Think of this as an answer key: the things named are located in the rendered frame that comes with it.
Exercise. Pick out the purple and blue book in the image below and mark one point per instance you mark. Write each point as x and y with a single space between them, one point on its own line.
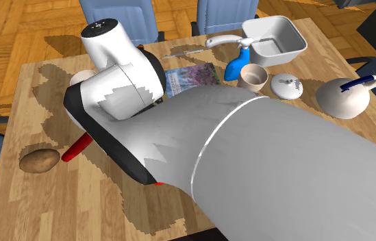
192 77

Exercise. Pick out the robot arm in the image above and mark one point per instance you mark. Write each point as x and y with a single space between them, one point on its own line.
274 160

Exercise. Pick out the brown potato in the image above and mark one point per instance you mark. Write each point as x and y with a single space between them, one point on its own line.
39 161

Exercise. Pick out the white square tub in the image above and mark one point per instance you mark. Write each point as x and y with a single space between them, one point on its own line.
274 41

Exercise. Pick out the grey pen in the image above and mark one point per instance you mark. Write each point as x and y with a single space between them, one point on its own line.
182 53

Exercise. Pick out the wooden table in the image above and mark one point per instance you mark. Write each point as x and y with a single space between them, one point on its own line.
74 200

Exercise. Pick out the beige round bowl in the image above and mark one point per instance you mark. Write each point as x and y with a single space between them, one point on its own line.
81 76

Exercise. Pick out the beige cup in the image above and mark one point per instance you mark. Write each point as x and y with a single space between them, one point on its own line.
253 77

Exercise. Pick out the blue spray bottle white head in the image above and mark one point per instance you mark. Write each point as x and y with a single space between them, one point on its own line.
237 65

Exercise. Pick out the white round lid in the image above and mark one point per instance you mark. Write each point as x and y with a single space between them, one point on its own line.
286 86

